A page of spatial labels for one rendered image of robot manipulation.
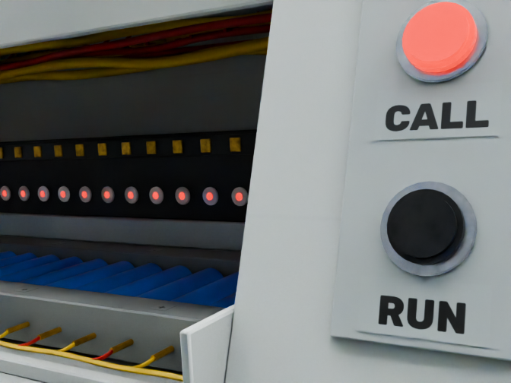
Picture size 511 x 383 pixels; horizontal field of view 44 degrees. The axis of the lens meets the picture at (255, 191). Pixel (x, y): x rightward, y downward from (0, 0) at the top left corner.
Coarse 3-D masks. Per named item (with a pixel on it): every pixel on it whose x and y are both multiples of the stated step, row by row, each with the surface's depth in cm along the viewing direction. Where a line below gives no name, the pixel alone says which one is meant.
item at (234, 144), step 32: (0, 160) 46; (32, 160) 45; (64, 160) 43; (96, 160) 42; (128, 160) 40; (160, 160) 39; (192, 160) 38; (224, 160) 36; (32, 192) 45; (96, 192) 42; (192, 192) 38; (224, 192) 37
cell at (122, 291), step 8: (160, 272) 33; (168, 272) 33; (176, 272) 34; (184, 272) 34; (136, 280) 32; (144, 280) 32; (152, 280) 32; (160, 280) 32; (168, 280) 33; (120, 288) 30; (128, 288) 31; (136, 288) 31; (144, 288) 31; (152, 288) 32
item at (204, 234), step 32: (0, 224) 46; (32, 224) 45; (64, 224) 43; (96, 224) 41; (128, 224) 40; (160, 224) 39; (192, 224) 37; (224, 224) 36; (224, 320) 15; (192, 352) 14; (224, 352) 15
